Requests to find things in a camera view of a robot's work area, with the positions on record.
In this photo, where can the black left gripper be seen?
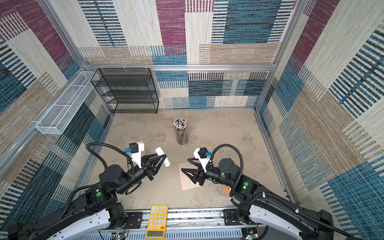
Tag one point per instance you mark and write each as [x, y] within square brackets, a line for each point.
[147, 166]

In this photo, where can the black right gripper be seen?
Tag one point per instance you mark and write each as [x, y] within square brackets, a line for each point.
[196, 175]

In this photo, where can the white glue stick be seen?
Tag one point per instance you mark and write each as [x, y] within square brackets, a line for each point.
[163, 156]

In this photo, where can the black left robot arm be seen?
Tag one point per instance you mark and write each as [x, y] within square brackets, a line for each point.
[95, 207]

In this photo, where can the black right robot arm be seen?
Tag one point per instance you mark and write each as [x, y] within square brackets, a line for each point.
[256, 204]

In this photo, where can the pack of coloured highlighters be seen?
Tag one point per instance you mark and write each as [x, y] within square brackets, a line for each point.
[227, 191]

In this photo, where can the metal cup of pencils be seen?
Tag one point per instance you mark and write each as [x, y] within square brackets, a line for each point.
[180, 126]

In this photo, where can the yellow calculator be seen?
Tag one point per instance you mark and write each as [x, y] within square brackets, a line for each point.
[157, 223]

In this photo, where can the aluminium front rail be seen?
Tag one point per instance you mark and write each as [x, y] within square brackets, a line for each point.
[182, 219]

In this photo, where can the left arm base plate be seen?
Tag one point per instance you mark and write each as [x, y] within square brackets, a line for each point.
[134, 220]

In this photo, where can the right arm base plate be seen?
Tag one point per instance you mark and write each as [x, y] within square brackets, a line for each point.
[237, 217]

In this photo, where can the black wire shelf rack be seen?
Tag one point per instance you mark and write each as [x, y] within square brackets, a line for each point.
[127, 90]

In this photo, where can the white wire mesh basket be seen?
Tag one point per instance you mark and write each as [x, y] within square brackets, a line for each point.
[62, 112]

